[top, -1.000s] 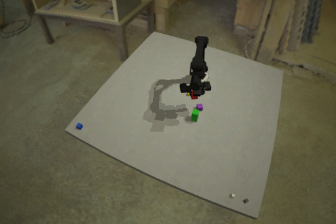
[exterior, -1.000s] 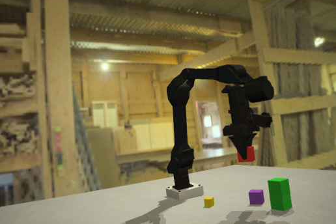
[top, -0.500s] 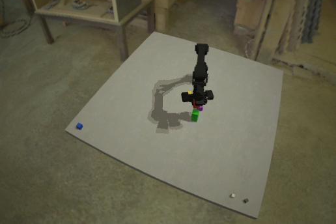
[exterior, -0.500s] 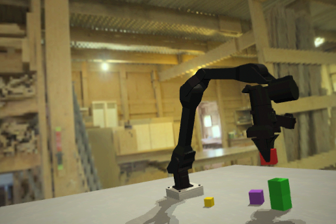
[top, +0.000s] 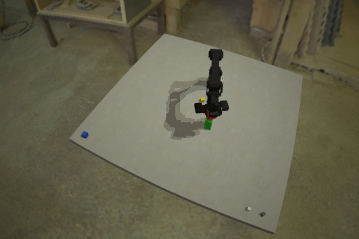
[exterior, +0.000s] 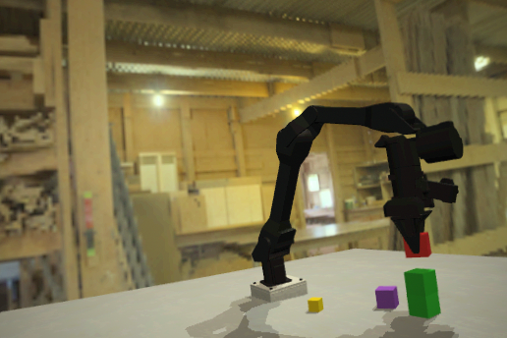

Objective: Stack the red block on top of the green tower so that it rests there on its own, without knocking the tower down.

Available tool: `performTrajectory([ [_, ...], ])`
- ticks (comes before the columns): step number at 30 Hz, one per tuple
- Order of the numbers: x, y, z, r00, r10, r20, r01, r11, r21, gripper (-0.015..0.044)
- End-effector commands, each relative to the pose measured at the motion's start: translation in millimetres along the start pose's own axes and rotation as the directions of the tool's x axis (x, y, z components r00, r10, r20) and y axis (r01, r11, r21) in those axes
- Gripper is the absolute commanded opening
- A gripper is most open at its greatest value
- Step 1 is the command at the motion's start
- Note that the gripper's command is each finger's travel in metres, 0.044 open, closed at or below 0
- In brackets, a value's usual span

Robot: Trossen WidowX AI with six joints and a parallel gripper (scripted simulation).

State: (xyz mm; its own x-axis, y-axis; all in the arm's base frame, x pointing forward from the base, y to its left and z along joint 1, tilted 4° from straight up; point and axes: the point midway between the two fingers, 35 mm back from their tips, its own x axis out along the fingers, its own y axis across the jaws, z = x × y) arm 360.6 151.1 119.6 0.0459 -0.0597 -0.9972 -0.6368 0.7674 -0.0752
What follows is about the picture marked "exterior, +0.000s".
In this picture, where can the red block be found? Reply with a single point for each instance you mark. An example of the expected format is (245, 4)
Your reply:
(425, 249)

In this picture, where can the purple block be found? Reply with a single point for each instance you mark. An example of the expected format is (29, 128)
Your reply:
(386, 297)

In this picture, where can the yellow cube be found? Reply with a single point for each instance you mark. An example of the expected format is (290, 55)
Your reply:
(315, 304)

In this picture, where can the green block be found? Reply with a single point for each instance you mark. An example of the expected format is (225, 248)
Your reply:
(421, 282)
(424, 307)

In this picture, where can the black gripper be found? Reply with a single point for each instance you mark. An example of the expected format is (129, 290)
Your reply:
(407, 209)

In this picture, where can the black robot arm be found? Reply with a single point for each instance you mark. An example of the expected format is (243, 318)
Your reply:
(436, 143)

